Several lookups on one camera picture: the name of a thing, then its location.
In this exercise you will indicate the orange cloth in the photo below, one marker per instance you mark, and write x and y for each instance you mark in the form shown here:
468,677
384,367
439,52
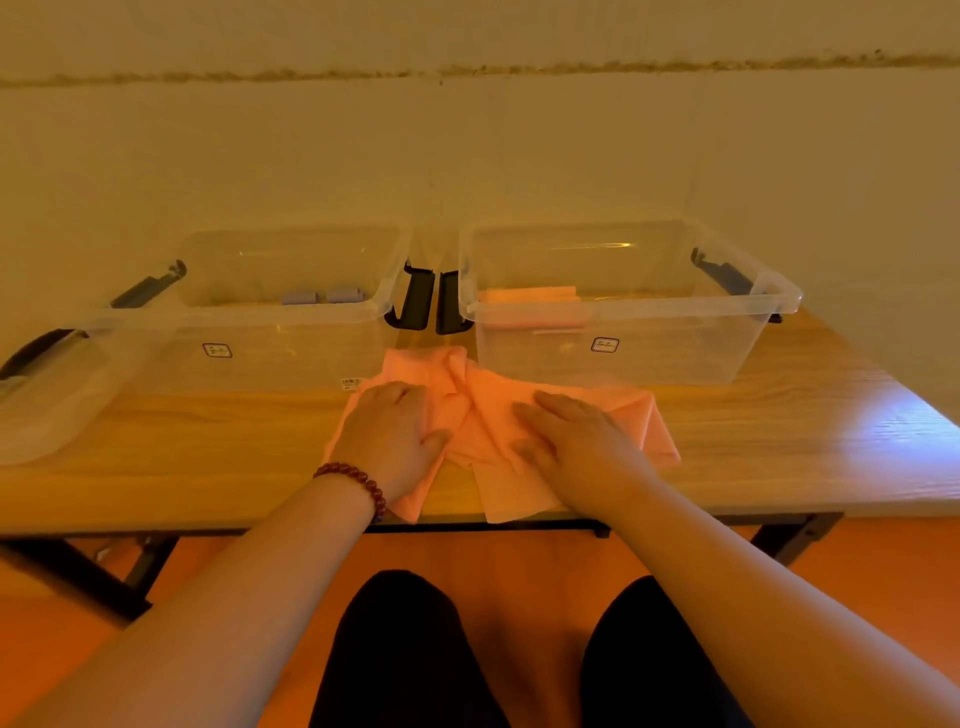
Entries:
532,306
487,420

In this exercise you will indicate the white bin label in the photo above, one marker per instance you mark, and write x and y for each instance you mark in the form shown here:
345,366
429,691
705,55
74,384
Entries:
604,345

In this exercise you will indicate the person's left leg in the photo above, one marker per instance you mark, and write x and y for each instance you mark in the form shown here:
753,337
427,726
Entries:
405,660

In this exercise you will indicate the person's right leg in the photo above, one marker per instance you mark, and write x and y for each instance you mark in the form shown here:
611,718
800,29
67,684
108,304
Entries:
652,667

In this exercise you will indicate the clear plastic storage bin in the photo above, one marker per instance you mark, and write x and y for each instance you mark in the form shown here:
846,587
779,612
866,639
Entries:
660,337
300,330
52,405

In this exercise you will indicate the grey folded cloth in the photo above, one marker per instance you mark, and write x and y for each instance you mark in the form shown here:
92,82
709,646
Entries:
345,295

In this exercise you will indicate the person's left thumb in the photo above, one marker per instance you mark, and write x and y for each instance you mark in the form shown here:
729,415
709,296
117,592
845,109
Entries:
437,446

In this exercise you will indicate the folded orange cloth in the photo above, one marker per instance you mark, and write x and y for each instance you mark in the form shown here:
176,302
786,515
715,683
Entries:
532,306

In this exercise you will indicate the person's right forearm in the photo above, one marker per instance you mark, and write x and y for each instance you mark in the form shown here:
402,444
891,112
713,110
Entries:
757,622

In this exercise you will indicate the black metal table frame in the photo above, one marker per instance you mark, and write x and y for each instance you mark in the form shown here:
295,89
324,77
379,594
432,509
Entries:
82,577

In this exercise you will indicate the person's right hand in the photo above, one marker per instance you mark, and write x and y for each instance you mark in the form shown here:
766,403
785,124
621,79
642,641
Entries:
589,457

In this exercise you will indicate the person's right thumb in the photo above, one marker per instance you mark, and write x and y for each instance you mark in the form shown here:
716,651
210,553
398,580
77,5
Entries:
531,452

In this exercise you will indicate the person's leg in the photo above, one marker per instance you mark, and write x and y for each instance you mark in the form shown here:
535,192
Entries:
405,660
652,667

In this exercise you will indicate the person's left forearm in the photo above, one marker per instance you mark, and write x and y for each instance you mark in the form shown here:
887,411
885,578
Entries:
225,615

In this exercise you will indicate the person's left hand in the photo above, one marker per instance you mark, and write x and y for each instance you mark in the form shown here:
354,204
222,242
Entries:
386,442

